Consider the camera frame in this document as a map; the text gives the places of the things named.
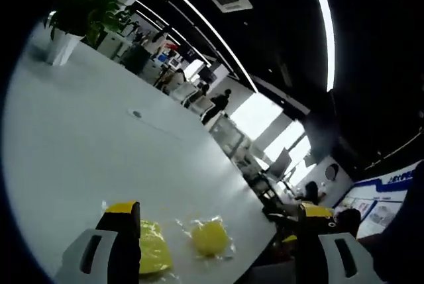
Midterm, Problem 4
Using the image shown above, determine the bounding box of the potted green plant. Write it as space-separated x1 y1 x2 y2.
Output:
44 0 135 67

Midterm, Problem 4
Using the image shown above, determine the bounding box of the blue wall poster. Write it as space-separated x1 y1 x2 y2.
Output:
332 161 419 239

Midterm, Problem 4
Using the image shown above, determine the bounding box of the yellow rectangular silicone block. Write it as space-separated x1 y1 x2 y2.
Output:
138 219 174 275

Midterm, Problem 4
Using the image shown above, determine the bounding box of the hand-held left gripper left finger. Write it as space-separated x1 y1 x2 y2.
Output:
62 200 142 284

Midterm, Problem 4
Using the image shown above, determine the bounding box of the ceiling light strip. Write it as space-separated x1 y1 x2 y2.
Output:
303 0 336 93
136 0 260 93

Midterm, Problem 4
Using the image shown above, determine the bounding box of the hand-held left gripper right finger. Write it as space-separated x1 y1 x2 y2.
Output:
295 202 382 284

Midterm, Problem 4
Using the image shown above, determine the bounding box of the grey mesh office chair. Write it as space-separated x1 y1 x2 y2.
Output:
207 114 248 160

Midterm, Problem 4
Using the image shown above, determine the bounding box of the yellow round silicone block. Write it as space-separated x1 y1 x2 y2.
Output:
191 219 230 259

